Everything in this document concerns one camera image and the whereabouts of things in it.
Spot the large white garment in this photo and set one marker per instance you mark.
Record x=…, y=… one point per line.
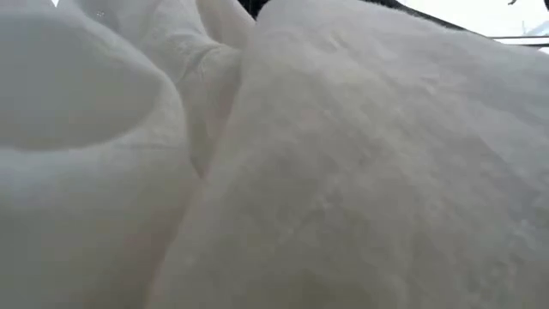
x=300, y=171

